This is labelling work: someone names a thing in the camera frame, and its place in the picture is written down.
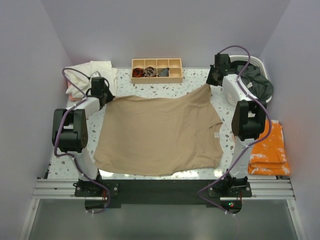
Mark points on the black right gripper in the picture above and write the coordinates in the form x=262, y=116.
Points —
x=212, y=78

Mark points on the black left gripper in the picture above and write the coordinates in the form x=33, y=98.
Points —
x=109, y=95

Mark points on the beige t-shirt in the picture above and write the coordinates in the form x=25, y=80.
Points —
x=159, y=136

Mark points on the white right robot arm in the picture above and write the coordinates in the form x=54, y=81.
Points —
x=249, y=117

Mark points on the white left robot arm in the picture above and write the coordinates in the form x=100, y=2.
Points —
x=70, y=132

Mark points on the white plastic laundry basket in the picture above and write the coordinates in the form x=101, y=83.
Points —
x=242, y=60

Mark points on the cream folded t-shirt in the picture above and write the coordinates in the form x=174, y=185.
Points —
x=80, y=75

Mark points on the pink folded t-shirt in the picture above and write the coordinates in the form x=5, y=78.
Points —
x=73, y=93

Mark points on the dark green t-shirt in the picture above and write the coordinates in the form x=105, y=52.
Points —
x=256, y=83

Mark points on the orange black rolled sock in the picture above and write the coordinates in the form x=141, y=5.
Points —
x=138, y=72

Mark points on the wooden compartment organizer box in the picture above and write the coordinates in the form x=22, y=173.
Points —
x=175, y=74

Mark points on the grey rolled sock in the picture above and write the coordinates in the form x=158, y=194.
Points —
x=163, y=72

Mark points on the brown patterned rolled sock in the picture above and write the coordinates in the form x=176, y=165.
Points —
x=150, y=72

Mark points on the orange tie-dye folded t-shirt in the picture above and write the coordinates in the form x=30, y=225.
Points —
x=268, y=157

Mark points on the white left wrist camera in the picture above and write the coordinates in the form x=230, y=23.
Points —
x=96, y=74

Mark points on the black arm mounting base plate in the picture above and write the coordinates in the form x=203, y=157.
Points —
x=116, y=193

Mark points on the aluminium frame rail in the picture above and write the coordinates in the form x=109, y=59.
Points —
x=46, y=189

